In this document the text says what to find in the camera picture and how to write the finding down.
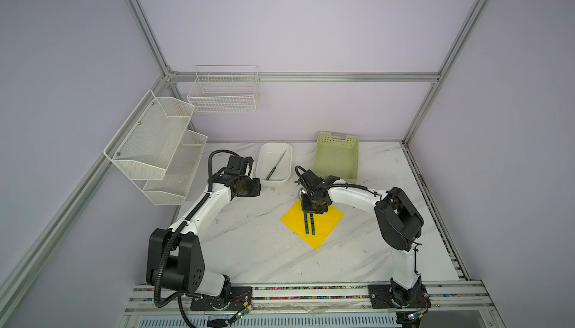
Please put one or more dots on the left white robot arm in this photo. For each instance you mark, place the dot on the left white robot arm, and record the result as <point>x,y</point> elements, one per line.
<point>176,265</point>

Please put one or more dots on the spoon with green handle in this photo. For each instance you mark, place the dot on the spoon with green handle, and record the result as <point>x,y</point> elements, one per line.
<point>305,219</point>

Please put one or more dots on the light green perforated basket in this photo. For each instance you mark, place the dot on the light green perforated basket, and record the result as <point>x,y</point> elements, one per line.
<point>337,154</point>

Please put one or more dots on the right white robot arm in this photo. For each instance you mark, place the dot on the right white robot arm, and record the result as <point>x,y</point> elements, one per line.
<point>399,222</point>

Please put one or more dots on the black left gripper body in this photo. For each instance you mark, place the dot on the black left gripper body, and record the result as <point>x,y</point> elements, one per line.
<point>250,188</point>

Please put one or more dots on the yellow paper napkin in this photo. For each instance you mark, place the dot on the yellow paper napkin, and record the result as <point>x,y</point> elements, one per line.
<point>324,224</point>

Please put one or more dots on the lower white mesh shelf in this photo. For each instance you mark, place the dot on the lower white mesh shelf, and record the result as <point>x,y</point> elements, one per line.
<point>175,187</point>

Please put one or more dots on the white mesh shelf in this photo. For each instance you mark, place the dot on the white mesh shelf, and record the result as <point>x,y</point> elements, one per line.
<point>145,146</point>
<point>175,187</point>

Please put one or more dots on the fork with green handle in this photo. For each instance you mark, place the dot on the fork with green handle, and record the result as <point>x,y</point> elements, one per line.
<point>311,224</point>

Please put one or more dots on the upper white mesh shelf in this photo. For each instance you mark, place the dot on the upper white mesh shelf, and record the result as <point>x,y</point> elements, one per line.
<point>145,146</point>

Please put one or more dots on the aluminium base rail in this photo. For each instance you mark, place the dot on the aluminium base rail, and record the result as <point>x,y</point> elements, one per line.
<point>349,305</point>

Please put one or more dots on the white plastic cutlery tub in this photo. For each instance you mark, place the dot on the white plastic cutlery tub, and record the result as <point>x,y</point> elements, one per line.
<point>269,154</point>

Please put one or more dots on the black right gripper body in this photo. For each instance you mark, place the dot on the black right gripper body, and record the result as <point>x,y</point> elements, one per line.
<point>311,206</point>

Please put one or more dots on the knife with green handle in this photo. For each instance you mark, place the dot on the knife with green handle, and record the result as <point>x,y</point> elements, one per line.
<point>269,175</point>

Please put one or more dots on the white wire wall basket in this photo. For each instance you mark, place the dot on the white wire wall basket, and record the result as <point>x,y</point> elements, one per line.
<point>225,89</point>

